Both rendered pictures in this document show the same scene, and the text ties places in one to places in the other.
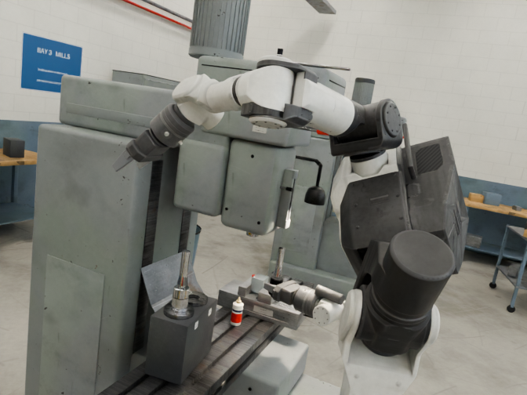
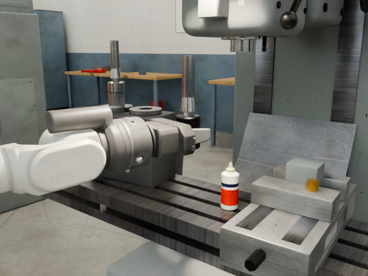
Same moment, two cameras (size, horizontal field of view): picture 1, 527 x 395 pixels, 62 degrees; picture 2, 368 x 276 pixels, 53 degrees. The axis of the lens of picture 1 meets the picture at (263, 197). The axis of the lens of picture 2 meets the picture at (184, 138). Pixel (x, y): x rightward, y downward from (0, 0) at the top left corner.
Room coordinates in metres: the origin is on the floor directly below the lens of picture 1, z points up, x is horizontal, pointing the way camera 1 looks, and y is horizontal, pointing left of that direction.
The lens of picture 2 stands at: (1.65, -0.76, 1.29)
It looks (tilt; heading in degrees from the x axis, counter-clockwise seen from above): 14 degrees down; 105
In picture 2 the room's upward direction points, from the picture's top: straight up
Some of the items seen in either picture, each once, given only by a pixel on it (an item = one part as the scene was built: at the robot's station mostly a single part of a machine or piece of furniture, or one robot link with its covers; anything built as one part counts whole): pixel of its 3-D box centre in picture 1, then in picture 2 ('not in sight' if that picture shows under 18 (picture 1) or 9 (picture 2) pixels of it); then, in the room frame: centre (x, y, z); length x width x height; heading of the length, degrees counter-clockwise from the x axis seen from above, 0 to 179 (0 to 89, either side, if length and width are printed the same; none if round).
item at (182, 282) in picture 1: (183, 269); (115, 61); (1.20, 0.20, 1.25); 0.03 x 0.03 x 0.11
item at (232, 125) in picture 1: (258, 125); not in sight; (1.59, 0.06, 1.68); 0.34 x 0.24 x 0.10; 68
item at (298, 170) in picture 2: (259, 283); (304, 177); (1.71, -0.04, 1.04); 0.06 x 0.05 x 0.06; 160
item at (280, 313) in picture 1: (263, 298); (297, 209); (1.70, -0.07, 0.98); 0.35 x 0.15 x 0.11; 70
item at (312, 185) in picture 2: not in sight; (312, 184); (1.72, -0.10, 1.05); 0.02 x 0.02 x 0.02
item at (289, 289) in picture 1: (296, 296); (148, 141); (1.43, -0.16, 1.13); 0.13 x 0.12 x 0.10; 143
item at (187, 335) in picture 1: (183, 332); (132, 142); (1.25, 0.18, 1.03); 0.22 x 0.12 x 0.20; 165
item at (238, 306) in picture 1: (237, 310); (229, 184); (1.55, 0.03, 0.98); 0.04 x 0.04 x 0.11
